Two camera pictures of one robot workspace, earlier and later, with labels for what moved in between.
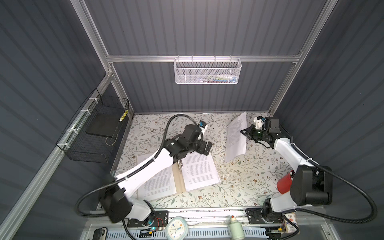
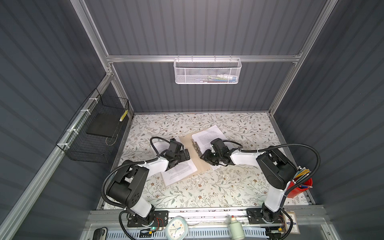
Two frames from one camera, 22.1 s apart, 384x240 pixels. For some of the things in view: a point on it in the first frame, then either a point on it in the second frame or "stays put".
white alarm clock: (177, 228) stays put
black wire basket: (91, 135) stays put
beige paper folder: (141, 158) to (201, 166)
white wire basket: (207, 70) stays put
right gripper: (249, 134) to (206, 158)
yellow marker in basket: (123, 115) stays put
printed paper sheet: (236, 145) to (202, 141)
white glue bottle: (236, 230) stays put
